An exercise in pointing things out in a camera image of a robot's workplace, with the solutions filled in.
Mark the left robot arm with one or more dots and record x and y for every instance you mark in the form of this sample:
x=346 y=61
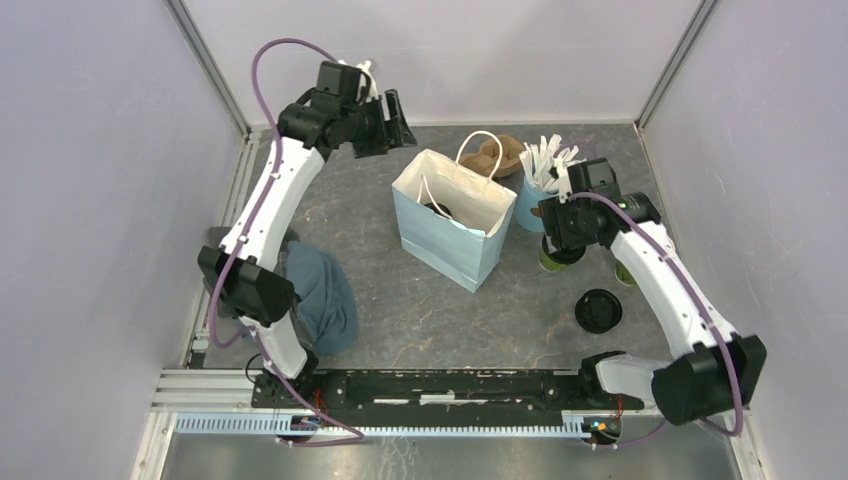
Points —
x=344 y=107

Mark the green paper coffee cup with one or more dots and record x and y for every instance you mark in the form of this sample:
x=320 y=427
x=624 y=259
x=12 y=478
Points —
x=551 y=265

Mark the blue straw holder cup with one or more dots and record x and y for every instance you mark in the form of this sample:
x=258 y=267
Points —
x=528 y=200

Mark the black plastic cup lid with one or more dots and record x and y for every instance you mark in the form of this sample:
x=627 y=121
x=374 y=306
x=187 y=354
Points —
x=564 y=256

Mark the white wrapped straws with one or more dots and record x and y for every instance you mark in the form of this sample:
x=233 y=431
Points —
x=538 y=161

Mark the blue cloth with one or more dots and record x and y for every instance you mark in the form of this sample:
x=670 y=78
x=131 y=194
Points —
x=327 y=305

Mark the stack of green paper cups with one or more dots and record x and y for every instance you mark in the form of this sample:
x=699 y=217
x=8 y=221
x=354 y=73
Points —
x=623 y=275

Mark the light blue paper bag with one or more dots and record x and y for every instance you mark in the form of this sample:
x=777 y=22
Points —
x=467 y=247

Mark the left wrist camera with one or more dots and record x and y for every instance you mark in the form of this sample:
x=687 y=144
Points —
x=357 y=82

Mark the stack of black lids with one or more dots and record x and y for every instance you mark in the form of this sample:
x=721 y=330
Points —
x=598 y=311

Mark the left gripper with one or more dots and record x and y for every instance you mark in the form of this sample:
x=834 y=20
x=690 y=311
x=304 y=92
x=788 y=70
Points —
x=379 y=144

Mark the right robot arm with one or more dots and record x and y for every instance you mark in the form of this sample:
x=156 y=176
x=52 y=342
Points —
x=713 y=368

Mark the grey checked cloth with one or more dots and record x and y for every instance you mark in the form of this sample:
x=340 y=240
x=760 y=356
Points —
x=215 y=236

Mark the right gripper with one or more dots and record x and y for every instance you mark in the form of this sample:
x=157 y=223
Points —
x=553 y=211

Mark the brown cardboard cup carrier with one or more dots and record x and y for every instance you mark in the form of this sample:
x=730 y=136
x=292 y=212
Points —
x=498 y=159

